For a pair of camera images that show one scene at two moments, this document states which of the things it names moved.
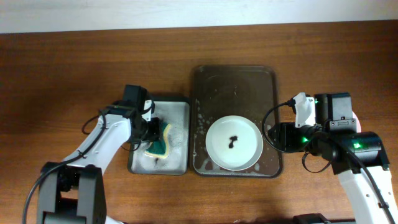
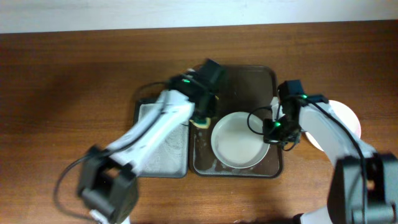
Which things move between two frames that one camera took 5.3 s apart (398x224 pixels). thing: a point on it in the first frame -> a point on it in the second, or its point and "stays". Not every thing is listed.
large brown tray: [217, 91] stays
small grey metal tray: [176, 112] stays
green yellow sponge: [160, 149] -> [203, 124]
